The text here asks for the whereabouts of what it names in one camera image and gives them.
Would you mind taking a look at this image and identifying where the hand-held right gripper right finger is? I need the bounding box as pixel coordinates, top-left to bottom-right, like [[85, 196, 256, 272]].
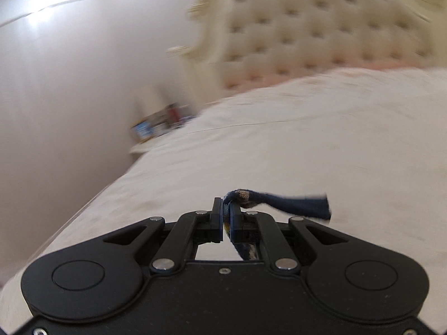
[[229, 205, 350, 273]]

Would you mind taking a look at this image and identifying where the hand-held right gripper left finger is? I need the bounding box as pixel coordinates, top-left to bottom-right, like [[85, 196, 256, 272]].
[[103, 197, 224, 273]]

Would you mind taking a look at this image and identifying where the navy patterned small garment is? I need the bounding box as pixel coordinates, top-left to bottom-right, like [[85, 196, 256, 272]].
[[222, 189, 332, 262]]

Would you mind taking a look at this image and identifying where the white bed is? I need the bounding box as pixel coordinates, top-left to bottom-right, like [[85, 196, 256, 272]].
[[0, 66, 447, 322]]

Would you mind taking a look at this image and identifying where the white nightstand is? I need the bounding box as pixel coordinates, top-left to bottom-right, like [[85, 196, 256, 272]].
[[129, 126, 196, 157]]

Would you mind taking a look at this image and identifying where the blue box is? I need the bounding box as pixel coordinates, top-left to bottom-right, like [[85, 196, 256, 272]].
[[133, 121, 155, 144]]

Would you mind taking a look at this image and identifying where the cream tufted headboard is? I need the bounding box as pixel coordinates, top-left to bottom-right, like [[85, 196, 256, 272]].
[[167, 0, 447, 92]]

